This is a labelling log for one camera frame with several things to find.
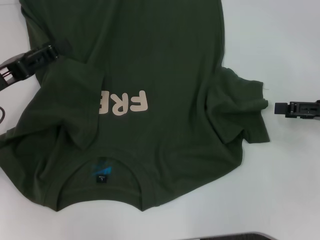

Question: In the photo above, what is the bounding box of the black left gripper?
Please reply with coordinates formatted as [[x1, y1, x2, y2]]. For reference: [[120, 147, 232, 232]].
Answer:
[[0, 39, 72, 93]]

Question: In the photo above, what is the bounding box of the dark green printed t-shirt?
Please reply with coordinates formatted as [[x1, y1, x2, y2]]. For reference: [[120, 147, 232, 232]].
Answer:
[[0, 0, 271, 213]]

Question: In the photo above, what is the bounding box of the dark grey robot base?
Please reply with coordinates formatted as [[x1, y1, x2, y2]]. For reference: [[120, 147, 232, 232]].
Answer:
[[192, 231, 278, 240]]

